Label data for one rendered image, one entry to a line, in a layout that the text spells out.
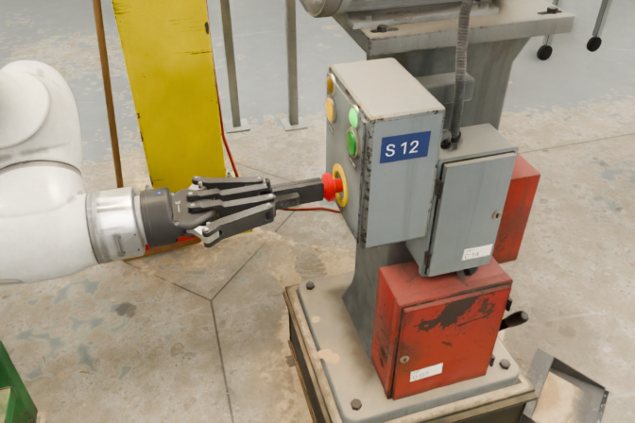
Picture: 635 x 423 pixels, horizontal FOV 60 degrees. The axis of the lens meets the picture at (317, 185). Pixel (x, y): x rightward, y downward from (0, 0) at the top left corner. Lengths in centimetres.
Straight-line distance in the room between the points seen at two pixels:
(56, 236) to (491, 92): 72
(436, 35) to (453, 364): 73
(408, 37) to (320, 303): 86
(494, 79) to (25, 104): 72
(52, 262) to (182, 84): 126
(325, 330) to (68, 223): 90
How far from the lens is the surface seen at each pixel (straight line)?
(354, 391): 136
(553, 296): 210
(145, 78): 189
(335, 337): 144
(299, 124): 287
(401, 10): 93
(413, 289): 112
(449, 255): 106
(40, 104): 74
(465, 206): 99
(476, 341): 127
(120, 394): 179
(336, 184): 75
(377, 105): 65
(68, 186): 73
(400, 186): 69
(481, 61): 98
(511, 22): 96
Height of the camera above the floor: 142
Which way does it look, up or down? 36 degrees down
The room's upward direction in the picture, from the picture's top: straight up
